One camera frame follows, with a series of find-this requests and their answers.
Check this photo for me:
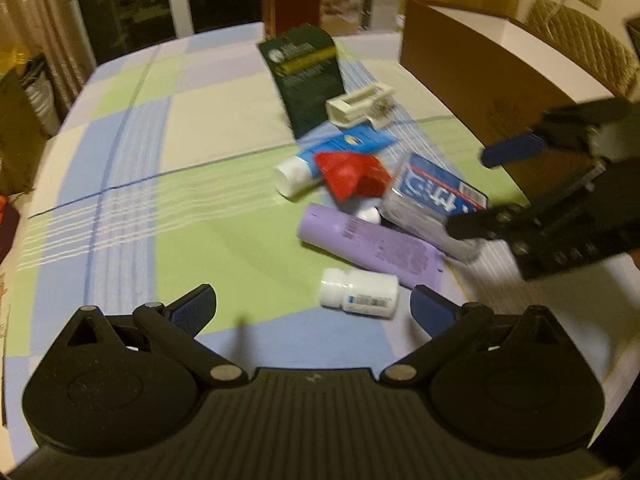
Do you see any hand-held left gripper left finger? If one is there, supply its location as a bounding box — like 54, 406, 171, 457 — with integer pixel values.
65, 283, 248, 388

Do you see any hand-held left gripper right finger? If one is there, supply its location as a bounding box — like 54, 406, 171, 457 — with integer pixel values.
380, 285, 573, 388

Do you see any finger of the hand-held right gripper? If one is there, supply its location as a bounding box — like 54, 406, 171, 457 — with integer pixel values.
482, 97, 636, 168
446, 205, 543, 243

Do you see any clear tissue pack blue label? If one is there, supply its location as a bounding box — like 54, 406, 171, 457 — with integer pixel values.
381, 151, 488, 263

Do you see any white pill bottle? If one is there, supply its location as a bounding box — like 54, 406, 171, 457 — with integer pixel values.
320, 267, 400, 319

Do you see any brown cardboard box container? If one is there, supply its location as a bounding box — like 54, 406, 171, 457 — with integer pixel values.
398, 0, 626, 206

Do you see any purple tube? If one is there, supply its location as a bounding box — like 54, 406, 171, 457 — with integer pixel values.
298, 203, 447, 291

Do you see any red foil packet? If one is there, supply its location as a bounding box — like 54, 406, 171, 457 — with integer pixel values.
314, 151, 390, 201

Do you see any blue tube with white cap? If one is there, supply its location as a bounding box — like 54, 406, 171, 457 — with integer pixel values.
274, 126, 399, 197

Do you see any white plastic clip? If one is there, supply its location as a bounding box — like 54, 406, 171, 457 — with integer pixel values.
325, 84, 396, 128

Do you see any white printed box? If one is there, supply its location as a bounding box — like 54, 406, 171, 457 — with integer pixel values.
295, 0, 403, 37

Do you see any dark green packet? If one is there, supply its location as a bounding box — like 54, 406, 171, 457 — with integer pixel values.
257, 24, 351, 140

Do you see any brown cardboard box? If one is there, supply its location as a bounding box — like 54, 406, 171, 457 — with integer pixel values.
0, 70, 48, 196

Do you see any white striped bag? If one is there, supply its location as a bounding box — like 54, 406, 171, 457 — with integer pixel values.
22, 55, 61, 136

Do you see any dark red carton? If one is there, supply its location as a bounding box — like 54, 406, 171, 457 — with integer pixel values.
261, 0, 322, 38

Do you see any glass sliding door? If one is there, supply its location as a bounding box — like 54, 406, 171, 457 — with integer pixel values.
70, 0, 281, 68

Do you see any beige curtain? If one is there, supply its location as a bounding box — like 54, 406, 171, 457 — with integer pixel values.
0, 0, 98, 136

